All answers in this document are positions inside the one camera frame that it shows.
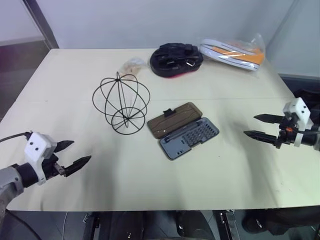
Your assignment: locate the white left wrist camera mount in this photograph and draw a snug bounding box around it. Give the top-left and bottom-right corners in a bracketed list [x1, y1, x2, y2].
[24, 132, 58, 187]

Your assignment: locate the black metal bracket under table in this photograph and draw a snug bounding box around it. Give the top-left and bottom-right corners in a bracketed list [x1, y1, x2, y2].
[218, 210, 238, 240]
[81, 211, 101, 240]

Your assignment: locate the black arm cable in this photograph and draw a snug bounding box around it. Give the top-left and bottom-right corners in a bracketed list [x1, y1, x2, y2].
[302, 124, 320, 136]
[0, 131, 32, 144]

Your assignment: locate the black wire sphere basket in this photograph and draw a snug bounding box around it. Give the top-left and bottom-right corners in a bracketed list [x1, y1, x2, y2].
[92, 71, 151, 137]

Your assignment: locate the screwdriver bit case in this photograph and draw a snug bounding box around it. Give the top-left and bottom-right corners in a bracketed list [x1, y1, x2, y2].
[146, 101, 220, 161]

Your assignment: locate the grey metal post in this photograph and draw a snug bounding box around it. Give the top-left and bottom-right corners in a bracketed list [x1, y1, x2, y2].
[23, 0, 60, 50]

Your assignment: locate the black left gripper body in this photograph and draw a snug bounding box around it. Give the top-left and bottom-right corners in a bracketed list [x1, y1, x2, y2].
[41, 153, 69, 180]

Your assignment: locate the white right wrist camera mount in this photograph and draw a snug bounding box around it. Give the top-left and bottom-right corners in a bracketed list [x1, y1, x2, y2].
[282, 97, 312, 147]

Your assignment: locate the black cable under table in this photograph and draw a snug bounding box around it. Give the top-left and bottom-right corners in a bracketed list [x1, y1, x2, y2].
[6, 210, 43, 240]

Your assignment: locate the dark rounded shape under table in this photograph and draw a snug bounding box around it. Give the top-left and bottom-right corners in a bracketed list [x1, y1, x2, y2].
[174, 210, 216, 240]
[242, 207, 320, 240]

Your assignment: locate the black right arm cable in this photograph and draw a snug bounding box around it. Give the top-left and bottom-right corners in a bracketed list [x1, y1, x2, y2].
[302, 124, 320, 136]

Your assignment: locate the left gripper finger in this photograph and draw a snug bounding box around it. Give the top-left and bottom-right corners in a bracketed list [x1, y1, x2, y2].
[55, 140, 75, 154]
[63, 155, 93, 177]

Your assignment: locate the black oval tray with straps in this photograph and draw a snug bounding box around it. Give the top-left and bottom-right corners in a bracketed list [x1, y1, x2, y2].
[149, 42, 204, 80]

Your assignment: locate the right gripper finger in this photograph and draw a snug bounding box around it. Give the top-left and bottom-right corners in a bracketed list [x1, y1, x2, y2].
[253, 113, 286, 125]
[243, 129, 280, 145]

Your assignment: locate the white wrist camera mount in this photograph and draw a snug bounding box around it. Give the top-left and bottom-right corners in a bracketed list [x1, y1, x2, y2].
[282, 97, 312, 147]
[24, 132, 58, 187]

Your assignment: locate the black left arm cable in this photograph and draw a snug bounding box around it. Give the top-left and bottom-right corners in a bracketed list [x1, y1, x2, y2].
[0, 131, 32, 144]

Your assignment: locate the small clear plastic bag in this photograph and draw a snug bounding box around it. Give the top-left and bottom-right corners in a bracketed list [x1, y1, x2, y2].
[121, 57, 146, 76]

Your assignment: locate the orange white item in bag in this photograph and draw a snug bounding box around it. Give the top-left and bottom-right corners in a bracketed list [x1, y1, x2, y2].
[198, 33, 266, 79]

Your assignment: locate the grey screwdriver handle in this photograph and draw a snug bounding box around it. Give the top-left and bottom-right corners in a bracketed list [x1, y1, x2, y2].
[162, 127, 192, 143]

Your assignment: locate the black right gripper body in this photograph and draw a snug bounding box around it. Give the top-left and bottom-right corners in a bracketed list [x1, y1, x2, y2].
[274, 113, 300, 150]

